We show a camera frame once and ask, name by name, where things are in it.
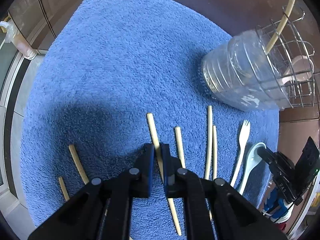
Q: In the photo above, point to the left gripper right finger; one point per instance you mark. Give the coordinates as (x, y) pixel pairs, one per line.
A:
(171, 181)

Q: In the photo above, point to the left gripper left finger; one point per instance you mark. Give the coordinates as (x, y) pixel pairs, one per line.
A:
(144, 163)

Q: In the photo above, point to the bamboo chopstick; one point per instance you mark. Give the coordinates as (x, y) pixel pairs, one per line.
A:
(209, 141)
(179, 143)
(214, 152)
(155, 141)
(280, 26)
(63, 189)
(78, 164)

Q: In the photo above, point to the right hand blue glove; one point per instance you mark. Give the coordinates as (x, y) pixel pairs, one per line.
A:
(277, 209)

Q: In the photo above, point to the white ceramic spoon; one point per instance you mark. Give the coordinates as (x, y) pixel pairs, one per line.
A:
(253, 159)

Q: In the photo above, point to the white plastic fork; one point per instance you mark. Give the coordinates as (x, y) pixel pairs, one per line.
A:
(243, 138)

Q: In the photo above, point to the blue towel mat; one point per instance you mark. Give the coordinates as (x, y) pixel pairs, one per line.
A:
(113, 63)

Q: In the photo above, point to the clear plastic utensil holder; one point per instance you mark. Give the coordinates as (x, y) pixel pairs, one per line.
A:
(240, 74)

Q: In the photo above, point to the yellow bag on floor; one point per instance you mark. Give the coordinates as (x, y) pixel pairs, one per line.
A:
(14, 36)

